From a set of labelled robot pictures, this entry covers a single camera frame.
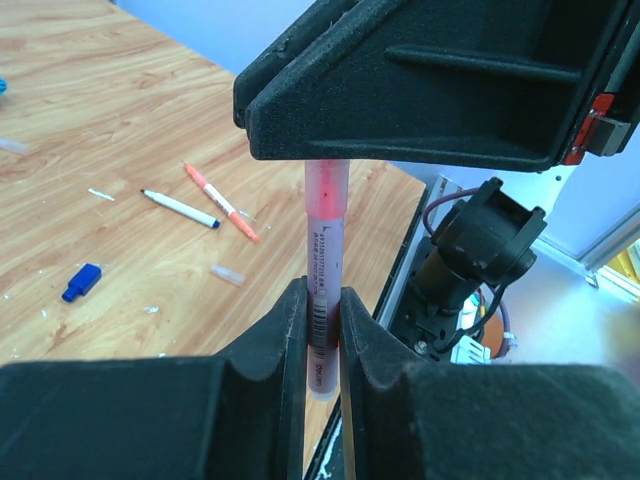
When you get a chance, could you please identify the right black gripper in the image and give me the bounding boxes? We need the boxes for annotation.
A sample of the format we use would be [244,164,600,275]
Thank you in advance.
[233,0,639,172]

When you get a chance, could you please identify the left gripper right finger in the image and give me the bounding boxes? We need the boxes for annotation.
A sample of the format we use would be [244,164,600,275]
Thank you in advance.
[340,287,639,479]

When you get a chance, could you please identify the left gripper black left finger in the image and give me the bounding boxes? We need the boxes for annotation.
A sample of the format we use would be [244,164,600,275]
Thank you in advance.
[1,278,307,479]

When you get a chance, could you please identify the small clear pen cap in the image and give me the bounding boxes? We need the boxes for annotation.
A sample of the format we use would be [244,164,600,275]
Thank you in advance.
[210,265,246,286]

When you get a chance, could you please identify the pink marker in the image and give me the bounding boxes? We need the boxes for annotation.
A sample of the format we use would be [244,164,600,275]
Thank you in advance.
[305,160,350,401]

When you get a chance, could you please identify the blue white pen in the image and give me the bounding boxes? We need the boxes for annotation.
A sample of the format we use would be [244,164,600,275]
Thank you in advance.
[140,189,220,229]

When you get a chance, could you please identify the orange pen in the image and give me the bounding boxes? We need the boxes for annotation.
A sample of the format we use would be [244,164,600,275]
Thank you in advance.
[184,162,260,243]

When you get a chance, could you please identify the blue pen cap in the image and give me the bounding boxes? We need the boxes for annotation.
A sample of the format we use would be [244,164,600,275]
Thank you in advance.
[61,264,102,303]

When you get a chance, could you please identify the white paper scrap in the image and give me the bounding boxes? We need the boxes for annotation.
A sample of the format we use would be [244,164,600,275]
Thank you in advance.
[88,188,115,202]

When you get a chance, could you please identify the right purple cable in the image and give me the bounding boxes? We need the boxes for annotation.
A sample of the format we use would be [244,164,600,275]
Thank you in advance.
[422,185,481,236]

